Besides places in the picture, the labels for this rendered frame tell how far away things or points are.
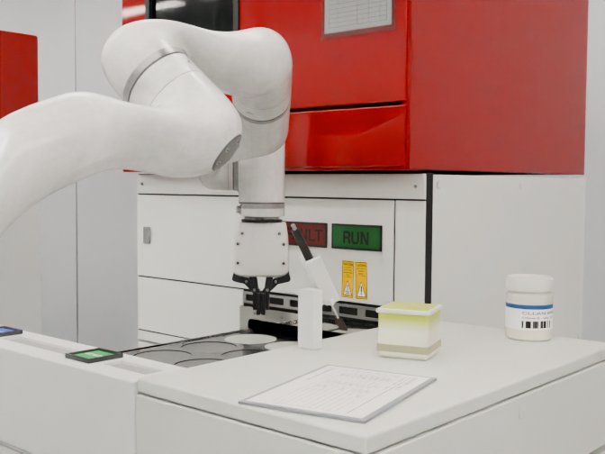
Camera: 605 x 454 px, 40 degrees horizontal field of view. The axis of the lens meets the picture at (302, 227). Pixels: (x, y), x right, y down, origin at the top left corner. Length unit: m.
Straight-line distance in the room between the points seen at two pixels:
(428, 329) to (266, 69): 0.41
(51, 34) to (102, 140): 4.24
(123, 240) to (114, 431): 3.53
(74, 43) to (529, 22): 3.53
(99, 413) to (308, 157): 0.69
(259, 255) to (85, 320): 3.49
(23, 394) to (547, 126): 1.22
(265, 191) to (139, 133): 0.52
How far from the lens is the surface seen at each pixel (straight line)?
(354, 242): 1.56
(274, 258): 1.49
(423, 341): 1.12
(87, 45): 4.89
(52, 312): 5.21
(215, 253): 1.83
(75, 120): 0.96
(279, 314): 1.69
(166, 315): 1.97
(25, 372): 1.24
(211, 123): 1.01
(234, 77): 1.14
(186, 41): 1.13
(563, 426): 1.18
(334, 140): 1.53
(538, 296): 1.29
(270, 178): 1.48
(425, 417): 0.88
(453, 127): 1.55
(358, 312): 1.57
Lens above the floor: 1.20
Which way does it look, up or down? 3 degrees down
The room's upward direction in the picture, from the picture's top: straight up
